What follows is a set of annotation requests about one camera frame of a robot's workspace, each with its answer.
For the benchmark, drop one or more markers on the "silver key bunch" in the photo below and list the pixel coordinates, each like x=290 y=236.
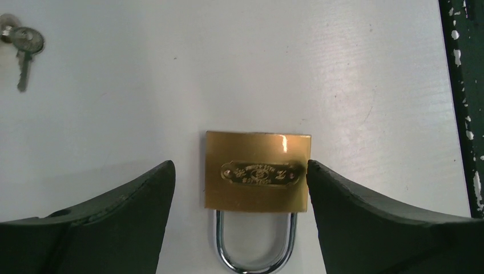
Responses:
x=27 y=41

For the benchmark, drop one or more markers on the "short shackle brass padlock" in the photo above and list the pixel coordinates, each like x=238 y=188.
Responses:
x=256 y=172

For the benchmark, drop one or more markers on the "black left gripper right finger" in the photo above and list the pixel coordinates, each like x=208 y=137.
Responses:
x=364 y=231

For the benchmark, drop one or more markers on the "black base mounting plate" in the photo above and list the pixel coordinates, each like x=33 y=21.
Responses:
x=462 y=28

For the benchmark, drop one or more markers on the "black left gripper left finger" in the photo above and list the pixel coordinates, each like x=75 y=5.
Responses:
x=119 y=231

